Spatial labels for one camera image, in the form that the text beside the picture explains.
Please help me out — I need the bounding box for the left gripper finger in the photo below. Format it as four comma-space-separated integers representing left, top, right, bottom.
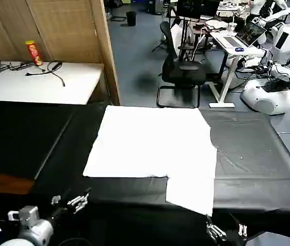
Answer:
66, 188, 93, 215
50, 194, 67, 210

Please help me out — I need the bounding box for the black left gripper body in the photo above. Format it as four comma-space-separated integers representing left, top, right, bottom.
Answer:
44, 204, 75, 229

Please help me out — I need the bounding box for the black table cover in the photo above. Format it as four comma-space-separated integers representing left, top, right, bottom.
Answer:
30, 104, 290, 246

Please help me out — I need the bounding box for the white shirt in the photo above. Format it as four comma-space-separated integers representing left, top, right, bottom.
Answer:
82, 105, 219, 217

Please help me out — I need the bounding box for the white side table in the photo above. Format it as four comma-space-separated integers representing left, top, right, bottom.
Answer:
0, 60, 105, 105

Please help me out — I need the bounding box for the red chips can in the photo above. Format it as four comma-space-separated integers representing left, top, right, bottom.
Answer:
25, 40, 44, 67

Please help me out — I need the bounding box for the black office chair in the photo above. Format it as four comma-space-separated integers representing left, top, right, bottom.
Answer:
157, 21, 207, 109

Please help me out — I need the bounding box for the white wheeled humanoid robot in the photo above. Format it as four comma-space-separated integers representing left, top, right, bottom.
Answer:
240, 2, 290, 115

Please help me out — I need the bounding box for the white standing desk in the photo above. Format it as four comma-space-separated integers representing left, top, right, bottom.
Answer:
206, 30, 266, 109

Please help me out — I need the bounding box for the white plastic bag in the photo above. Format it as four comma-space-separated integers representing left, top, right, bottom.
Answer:
170, 24, 184, 59

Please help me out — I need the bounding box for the black trash bin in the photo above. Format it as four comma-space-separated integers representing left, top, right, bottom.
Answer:
126, 11, 138, 27

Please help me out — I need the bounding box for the silver open laptop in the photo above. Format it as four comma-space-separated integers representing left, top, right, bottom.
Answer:
218, 22, 267, 49

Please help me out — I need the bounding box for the clear plastic cup with straw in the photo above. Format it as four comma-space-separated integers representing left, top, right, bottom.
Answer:
227, 14, 238, 35

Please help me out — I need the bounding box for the white folded cloth stack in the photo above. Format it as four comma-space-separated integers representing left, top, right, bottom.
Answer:
205, 19, 229, 31

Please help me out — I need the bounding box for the black cable with plug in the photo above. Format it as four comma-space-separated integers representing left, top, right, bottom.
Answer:
25, 60, 66, 88

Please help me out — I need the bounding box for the black thin cable bundle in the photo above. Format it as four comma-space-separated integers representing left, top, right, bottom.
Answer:
0, 61, 34, 72

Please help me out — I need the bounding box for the wooden partition wall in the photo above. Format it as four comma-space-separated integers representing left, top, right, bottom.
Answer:
0, 0, 121, 106

